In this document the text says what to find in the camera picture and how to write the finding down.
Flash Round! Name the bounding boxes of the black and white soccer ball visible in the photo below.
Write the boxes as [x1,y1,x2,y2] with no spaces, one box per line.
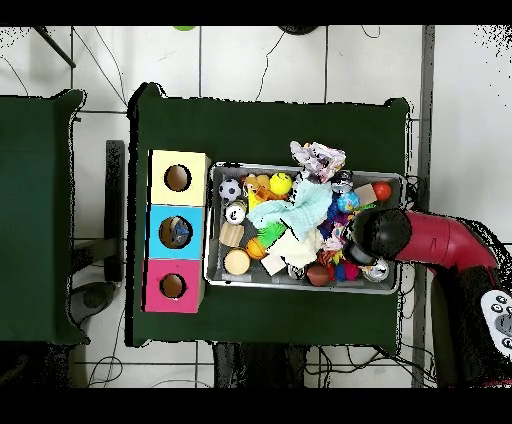
[218,178,243,201]

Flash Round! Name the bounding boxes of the colourful dotted cloth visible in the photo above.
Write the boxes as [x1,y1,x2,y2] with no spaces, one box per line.
[289,140,347,184]

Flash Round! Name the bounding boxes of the black upright panel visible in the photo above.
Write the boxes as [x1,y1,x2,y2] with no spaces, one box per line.
[103,139,126,283]

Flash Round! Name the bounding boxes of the globe print ball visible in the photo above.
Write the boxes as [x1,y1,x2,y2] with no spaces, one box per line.
[336,190,361,214]

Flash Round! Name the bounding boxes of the orange toy basketball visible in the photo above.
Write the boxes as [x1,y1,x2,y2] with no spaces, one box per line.
[244,236,267,260]

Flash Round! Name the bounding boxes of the wooden box with three holes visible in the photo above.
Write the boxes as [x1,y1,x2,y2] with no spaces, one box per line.
[140,149,212,314]

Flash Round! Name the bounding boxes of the dark green table cloth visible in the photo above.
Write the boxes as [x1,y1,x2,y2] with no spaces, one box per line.
[125,81,411,348]
[0,88,90,346]

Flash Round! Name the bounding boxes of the mint green cloth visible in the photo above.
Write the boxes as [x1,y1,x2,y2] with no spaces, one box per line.
[246,179,334,241]

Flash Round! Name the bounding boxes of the shallow mesh bin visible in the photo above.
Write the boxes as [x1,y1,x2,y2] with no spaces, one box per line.
[203,162,405,296]

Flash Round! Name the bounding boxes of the yellow ball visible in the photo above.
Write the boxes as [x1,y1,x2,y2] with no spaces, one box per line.
[268,171,294,196]

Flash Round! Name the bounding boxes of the brown toy football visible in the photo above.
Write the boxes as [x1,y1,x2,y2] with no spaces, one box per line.
[305,263,332,288]

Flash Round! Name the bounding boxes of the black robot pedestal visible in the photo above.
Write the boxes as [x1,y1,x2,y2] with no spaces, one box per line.
[211,341,310,388]

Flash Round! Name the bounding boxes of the cream white cloth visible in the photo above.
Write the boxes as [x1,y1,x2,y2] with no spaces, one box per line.
[265,227,325,269]

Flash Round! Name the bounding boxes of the grey round stand foot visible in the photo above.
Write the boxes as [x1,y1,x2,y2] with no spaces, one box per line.
[67,279,121,326]

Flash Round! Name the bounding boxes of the toy hamburger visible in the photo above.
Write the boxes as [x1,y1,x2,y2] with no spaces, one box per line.
[222,248,252,276]

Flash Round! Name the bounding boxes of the black round object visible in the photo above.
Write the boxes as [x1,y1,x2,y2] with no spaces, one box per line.
[277,25,321,36]

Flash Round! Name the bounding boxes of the silver pull-tab can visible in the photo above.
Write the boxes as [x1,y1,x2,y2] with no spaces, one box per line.
[224,201,248,225]

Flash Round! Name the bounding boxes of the black slanted rod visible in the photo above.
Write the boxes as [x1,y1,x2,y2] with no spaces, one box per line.
[32,25,77,69]

